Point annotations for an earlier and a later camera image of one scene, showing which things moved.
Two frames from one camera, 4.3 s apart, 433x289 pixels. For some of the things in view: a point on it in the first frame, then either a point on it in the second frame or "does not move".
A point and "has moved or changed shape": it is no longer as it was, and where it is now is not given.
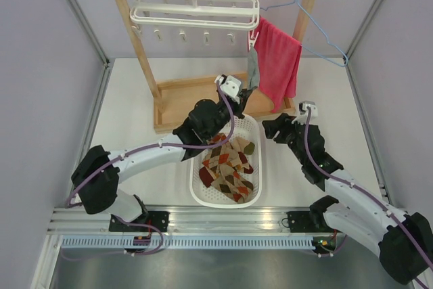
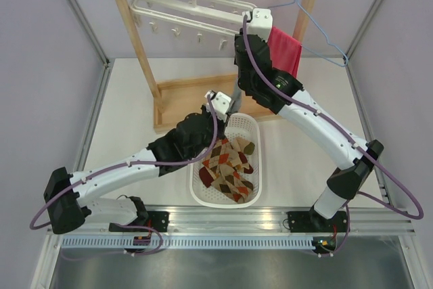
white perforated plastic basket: x=247 y=129 does not move
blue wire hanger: x=296 y=1 does not move
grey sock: x=253 y=70 has moved or changed shape
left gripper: x=240 y=106 → x=222 y=124
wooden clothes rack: x=172 y=99 does not move
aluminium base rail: x=252 y=220 does not move
